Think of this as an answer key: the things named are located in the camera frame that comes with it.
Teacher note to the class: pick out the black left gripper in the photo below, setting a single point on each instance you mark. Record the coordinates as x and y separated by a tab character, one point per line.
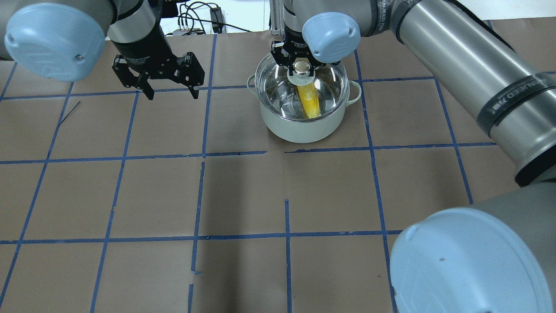
145	51

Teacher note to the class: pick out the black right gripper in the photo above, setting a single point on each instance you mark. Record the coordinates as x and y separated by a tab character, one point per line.
293	44

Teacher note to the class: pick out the yellow corn cob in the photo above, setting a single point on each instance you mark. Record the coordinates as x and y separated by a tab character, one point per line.
308	96

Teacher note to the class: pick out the glass pot lid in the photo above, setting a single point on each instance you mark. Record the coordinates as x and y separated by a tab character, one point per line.
277	93

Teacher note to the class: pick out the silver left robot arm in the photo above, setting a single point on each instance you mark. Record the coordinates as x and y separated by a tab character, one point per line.
64	39

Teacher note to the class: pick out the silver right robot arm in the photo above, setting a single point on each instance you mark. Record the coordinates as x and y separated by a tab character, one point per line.
495	256

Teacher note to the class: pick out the pale green steel pot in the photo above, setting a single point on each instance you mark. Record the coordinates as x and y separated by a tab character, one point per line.
302	133

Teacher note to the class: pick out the black power adapter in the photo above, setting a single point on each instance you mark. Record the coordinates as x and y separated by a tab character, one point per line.
217	20

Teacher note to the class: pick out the brown paper table mat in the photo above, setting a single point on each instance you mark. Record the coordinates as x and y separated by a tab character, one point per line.
112	203

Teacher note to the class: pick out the aluminium frame post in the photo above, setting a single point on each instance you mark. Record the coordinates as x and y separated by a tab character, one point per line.
277	24

